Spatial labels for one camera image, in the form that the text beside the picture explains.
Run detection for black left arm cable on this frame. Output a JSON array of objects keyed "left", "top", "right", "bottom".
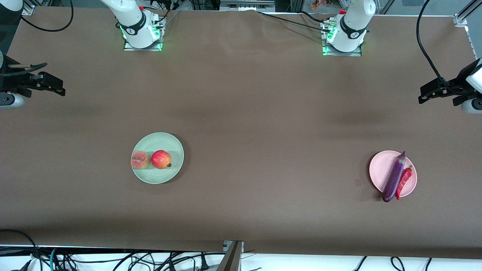
[{"left": 416, "top": 0, "right": 458, "bottom": 94}]

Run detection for red chili pepper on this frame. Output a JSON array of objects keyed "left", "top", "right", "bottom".
[{"left": 395, "top": 167, "right": 413, "bottom": 200}]

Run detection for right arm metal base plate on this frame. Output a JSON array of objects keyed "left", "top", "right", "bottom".
[{"left": 124, "top": 17, "right": 163, "bottom": 52}]

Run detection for black looped floor cable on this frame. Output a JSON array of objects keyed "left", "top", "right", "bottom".
[{"left": 0, "top": 229, "right": 43, "bottom": 271}]

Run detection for pale green round plate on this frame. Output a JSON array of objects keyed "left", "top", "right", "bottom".
[{"left": 131, "top": 132, "right": 185, "bottom": 184}]

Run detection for aluminium corner profile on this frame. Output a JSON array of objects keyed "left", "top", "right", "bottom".
[{"left": 453, "top": 0, "right": 482, "bottom": 27}]

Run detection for grey power strip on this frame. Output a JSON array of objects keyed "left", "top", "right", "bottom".
[{"left": 220, "top": 0, "right": 276, "bottom": 12}]

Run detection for teal cable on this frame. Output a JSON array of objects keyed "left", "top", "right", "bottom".
[{"left": 49, "top": 247, "right": 61, "bottom": 271}]

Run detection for pink round plate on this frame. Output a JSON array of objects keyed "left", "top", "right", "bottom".
[{"left": 369, "top": 151, "right": 418, "bottom": 198}]

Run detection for aluminium table edge rail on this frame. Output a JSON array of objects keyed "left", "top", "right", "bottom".
[{"left": 465, "top": 26, "right": 482, "bottom": 62}]

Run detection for long purple eggplant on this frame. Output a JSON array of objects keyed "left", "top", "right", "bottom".
[{"left": 382, "top": 151, "right": 407, "bottom": 203}]

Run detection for thin black cable on cloth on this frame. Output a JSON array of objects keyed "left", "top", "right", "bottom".
[{"left": 256, "top": 11, "right": 332, "bottom": 33}]

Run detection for orange pink peach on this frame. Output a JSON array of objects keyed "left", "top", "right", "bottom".
[{"left": 130, "top": 151, "right": 151, "bottom": 170}]

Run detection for red round pomegranate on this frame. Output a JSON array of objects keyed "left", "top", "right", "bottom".
[{"left": 151, "top": 150, "right": 172, "bottom": 170}]

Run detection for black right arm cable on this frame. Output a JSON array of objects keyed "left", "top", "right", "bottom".
[{"left": 9, "top": 0, "right": 74, "bottom": 74}]

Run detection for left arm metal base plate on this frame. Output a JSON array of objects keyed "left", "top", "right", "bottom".
[{"left": 322, "top": 21, "right": 363, "bottom": 57}]

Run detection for brown table cloth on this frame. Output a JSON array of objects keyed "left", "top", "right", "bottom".
[{"left": 0, "top": 7, "right": 482, "bottom": 260}]

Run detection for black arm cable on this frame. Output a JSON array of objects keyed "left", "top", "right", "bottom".
[
  {"left": 9, "top": 0, "right": 74, "bottom": 74},
  {"left": 416, "top": 0, "right": 458, "bottom": 94}
]

